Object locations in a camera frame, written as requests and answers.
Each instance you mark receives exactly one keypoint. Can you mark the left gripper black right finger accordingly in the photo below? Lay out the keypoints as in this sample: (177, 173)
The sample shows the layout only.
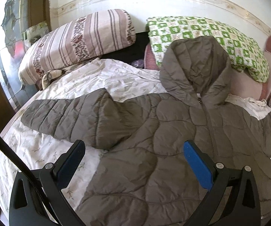
(243, 204)

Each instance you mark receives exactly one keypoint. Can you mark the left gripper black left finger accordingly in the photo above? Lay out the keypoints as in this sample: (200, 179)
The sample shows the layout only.
(44, 202)

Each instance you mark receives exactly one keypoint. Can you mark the grey quilted hooded jacket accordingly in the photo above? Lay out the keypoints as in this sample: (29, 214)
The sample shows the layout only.
(143, 177)

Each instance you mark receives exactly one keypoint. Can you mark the small floral cushion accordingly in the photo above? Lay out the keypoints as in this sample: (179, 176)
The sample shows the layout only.
(34, 33)

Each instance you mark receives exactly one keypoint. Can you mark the stained glass door panel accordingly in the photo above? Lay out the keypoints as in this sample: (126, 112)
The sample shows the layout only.
(13, 23)

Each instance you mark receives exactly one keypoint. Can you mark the striped floral pillow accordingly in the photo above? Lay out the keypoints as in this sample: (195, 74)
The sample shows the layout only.
(84, 38)

